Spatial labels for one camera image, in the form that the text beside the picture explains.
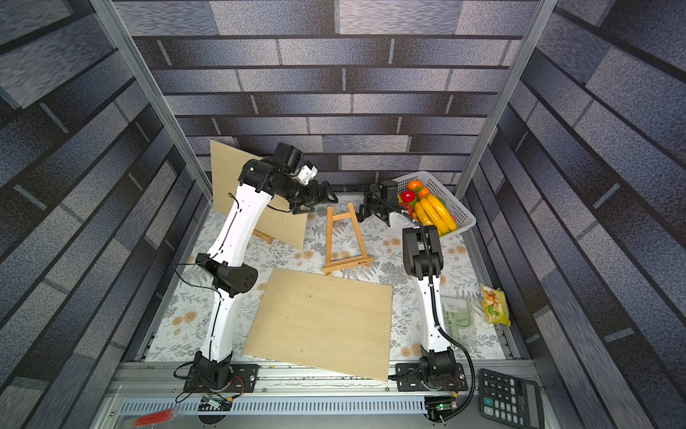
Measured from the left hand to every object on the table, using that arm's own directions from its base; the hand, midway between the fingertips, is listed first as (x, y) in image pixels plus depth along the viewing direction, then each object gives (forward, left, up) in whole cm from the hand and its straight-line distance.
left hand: (328, 201), depth 77 cm
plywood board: (-25, +1, -31) cm, 40 cm away
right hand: (+20, -5, -18) cm, 28 cm away
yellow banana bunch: (+14, -38, -20) cm, 45 cm away
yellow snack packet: (-21, -53, -26) cm, 63 cm away
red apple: (+22, -30, -20) cm, 43 cm away
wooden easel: (-7, 0, -26) cm, 27 cm away
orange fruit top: (+30, -34, -20) cm, 50 cm away
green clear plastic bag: (-23, -42, -29) cm, 56 cm away
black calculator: (-46, -50, -28) cm, 73 cm away
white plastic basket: (+13, -51, -21) cm, 57 cm away
